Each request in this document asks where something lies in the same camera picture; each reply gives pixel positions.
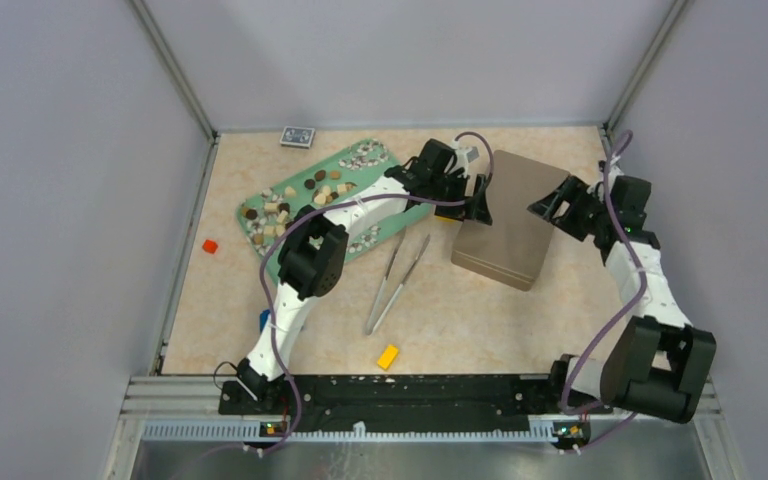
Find tan box lid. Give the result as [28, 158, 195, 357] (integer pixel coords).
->
[450, 150, 569, 291]

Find playing card deck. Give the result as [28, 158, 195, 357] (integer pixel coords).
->
[279, 126, 316, 149]

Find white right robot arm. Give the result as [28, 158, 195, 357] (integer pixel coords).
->
[528, 175, 717, 424]

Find blue toy car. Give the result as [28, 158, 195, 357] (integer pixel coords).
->
[258, 309, 270, 332]

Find metal tweezers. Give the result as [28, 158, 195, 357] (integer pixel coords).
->
[364, 230, 431, 336]

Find green plastic tray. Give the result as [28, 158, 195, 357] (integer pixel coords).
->
[235, 138, 402, 258]

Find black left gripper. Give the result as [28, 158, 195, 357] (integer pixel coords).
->
[427, 172, 491, 226]

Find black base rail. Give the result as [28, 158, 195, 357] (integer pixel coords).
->
[218, 372, 614, 439]

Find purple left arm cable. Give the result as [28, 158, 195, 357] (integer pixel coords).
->
[259, 131, 495, 458]

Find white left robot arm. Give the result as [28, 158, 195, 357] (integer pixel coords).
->
[236, 139, 495, 414]

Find red small block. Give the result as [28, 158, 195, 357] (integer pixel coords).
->
[202, 239, 219, 254]

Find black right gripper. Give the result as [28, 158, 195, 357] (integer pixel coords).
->
[528, 175, 613, 242]

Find yellow block front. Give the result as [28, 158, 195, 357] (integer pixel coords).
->
[376, 344, 400, 371]

